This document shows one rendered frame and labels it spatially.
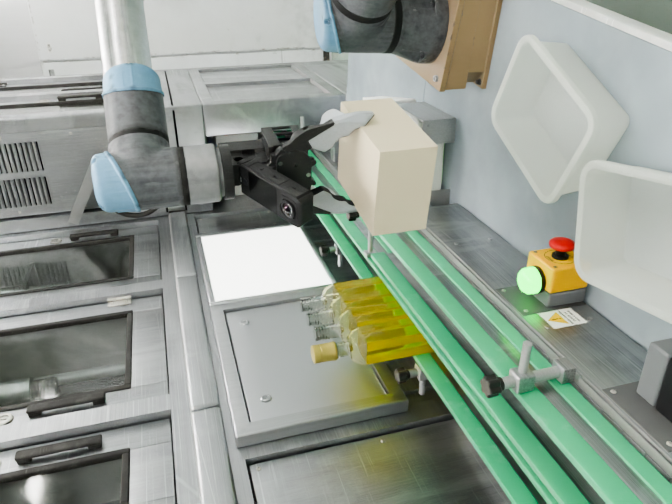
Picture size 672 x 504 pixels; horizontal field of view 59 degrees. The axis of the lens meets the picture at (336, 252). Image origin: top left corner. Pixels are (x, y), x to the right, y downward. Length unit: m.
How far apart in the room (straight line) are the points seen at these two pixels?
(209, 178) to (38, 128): 1.35
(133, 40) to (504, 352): 0.74
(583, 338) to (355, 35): 0.64
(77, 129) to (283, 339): 1.04
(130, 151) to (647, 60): 0.67
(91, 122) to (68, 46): 2.78
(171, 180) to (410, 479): 0.67
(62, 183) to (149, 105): 1.34
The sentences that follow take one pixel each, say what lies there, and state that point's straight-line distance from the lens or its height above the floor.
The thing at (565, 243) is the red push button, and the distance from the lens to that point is 0.99.
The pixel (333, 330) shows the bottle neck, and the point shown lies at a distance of 1.15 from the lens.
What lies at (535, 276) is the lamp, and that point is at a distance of 0.98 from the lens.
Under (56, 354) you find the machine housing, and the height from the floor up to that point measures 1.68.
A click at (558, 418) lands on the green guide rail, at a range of 0.82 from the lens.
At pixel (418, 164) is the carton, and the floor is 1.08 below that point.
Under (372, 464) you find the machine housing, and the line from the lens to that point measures 1.13.
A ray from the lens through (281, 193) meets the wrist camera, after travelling 0.72.
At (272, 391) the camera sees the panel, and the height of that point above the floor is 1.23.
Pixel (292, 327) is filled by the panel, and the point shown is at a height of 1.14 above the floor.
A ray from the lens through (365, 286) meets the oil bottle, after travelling 1.26.
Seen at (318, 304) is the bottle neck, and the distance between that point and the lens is 1.25.
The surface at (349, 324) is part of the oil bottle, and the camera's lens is 1.14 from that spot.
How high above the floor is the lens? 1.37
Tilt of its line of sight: 15 degrees down
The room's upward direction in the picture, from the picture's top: 98 degrees counter-clockwise
